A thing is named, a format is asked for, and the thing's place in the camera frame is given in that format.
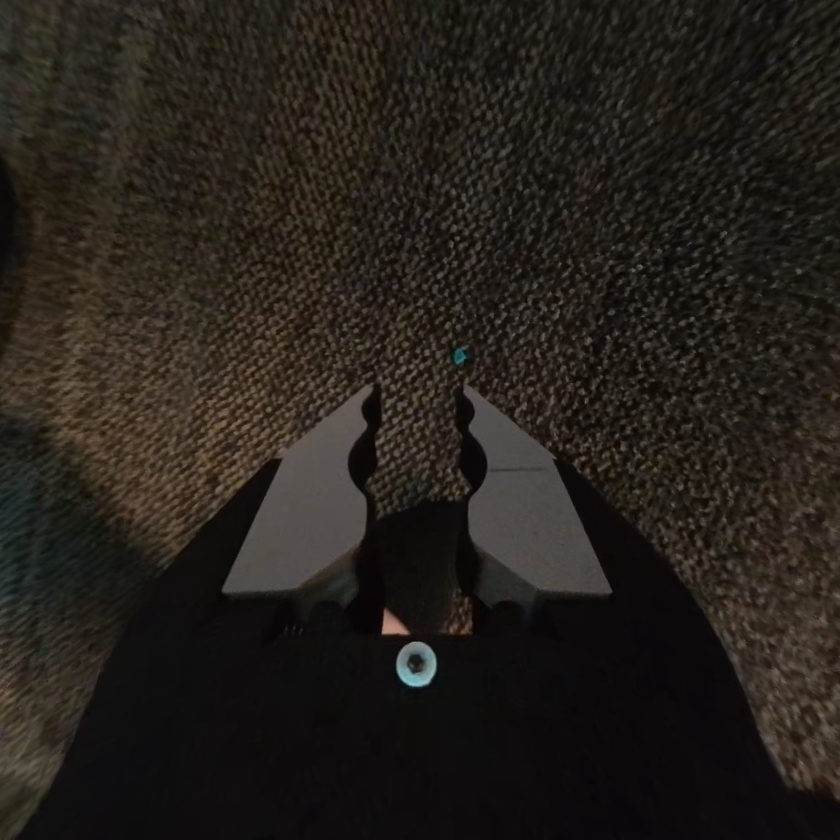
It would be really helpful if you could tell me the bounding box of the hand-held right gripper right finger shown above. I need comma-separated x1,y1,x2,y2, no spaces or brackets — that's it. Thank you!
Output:
455,384,613,609

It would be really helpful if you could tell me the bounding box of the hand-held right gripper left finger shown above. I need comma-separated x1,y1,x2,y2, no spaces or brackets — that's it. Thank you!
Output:
223,384,385,613

